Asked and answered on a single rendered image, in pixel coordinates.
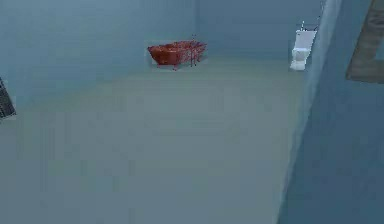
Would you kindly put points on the white toilet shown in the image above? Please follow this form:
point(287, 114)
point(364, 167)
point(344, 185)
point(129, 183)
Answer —
point(301, 46)

